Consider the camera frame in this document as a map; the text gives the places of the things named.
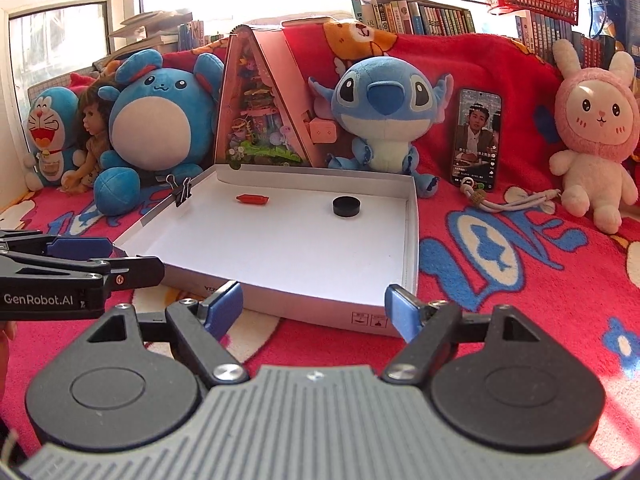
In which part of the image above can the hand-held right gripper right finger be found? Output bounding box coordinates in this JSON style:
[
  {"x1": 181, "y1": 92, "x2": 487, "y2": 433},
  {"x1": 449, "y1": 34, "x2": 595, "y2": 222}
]
[{"x1": 382, "y1": 283, "x2": 549, "y2": 384}]

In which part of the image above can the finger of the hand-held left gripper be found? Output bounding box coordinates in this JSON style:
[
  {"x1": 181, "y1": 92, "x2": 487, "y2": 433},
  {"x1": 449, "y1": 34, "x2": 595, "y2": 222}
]
[
  {"x1": 87, "y1": 255, "x2": 166, "y2": 292},
  {"x1": 0, "y1": 230, "x2": 114, "y2": 262}
]

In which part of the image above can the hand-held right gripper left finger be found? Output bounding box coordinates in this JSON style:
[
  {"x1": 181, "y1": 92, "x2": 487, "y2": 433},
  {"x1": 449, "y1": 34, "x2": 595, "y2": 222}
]
[{"x1": 82, "y1": 280, "x2": 251, "y2": 387}]

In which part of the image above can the white cardboard box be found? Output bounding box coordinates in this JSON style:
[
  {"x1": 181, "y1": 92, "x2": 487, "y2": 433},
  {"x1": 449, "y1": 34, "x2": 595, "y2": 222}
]
[{"x1": 114, "y1": 162, "x2": 420, "y2": 339}]

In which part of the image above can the black binder clip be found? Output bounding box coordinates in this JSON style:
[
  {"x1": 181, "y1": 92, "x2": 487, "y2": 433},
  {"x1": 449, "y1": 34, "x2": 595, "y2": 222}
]
[{"x1": 167, "y1": 173, "x2": 194, "y2": 208}]

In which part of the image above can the brown-haired doll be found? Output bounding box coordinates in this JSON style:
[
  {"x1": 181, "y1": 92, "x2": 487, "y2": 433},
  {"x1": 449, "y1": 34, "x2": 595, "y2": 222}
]
[{"x1": 61, "y1": 77, "x2": 119, "y2": 194}]

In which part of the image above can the black round cap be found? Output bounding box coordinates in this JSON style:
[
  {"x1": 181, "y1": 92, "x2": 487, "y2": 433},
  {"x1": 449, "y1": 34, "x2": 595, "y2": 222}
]
[{"x1": 332, "y1": 196, "x2": 364, "y2": 219}]

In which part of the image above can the blue cat robot plush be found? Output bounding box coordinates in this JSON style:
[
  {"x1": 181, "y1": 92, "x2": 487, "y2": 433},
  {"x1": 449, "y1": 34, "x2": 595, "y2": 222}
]
[{"x1": 22, "y1": 85, "x2": 84, "y2": 192}]

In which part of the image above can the round blue mouse plush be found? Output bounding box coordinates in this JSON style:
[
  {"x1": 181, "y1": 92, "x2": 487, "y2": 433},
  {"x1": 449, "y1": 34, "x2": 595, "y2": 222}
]
[{"x1": 94, "y1": 50, "x2": 226, "y2": 217}]

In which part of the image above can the grey grid board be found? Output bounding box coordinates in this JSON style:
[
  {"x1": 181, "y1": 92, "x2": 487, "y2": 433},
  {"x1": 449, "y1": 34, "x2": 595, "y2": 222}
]
[{"x1": 27, "y1": 71, "x2": 71, "y2": 111}]

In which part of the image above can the black smartphone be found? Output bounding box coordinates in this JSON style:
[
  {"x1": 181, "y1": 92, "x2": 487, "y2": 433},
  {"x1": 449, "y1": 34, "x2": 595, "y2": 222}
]
[{"x1": 451, "y1": 88, "x2": 503, "y2": 187}]

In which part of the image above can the small pink cardboard box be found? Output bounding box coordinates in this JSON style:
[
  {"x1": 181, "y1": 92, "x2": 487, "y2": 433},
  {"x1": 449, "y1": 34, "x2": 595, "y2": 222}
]
[{"x1": 310, "y1": 119, "x2": 339, "y2": 144}]

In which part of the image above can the blue alien plush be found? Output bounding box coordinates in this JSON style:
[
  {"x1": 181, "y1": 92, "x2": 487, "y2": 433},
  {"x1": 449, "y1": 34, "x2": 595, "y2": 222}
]
[{"x1": 307, "y1": 56, "x2": 454, "y2": 199}]

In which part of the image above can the window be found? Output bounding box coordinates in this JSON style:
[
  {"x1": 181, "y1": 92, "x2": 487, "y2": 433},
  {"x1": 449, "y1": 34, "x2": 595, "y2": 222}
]
[{"x1": 0, "y1": 0, "x2": 168, "y2": 201}]

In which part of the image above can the stack of flat books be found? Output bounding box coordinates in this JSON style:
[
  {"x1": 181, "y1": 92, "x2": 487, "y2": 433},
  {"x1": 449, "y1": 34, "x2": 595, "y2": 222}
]
[{"x1": 107, "y1": 10, "x2": 224, "y2": 55}]

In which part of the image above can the pink triangular display box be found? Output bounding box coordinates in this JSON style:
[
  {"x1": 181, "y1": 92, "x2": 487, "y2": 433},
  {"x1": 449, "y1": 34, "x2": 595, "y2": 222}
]
[{"x1": 213, "y1": 24, "x2": 342, "y2": 169}]

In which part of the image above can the pink rabbit plush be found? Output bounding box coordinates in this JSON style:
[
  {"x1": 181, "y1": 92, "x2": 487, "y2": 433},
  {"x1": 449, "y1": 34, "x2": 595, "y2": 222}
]
[{"x1": 548, "y1": 39, "x2": 640, "y2": 235}]

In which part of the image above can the row of upright books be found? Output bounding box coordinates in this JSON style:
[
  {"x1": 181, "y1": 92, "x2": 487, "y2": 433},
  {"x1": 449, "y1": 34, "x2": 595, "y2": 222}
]
[{"x1": 349, "y1": 0, "x2": 477, "y2": 37}]

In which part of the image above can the white coiled cable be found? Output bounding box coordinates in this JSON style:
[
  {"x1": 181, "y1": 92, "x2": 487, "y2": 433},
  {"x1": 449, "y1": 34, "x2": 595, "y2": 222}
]
[{"x1": 460, "y1": 182, "x2": 562, "y2": 214}]

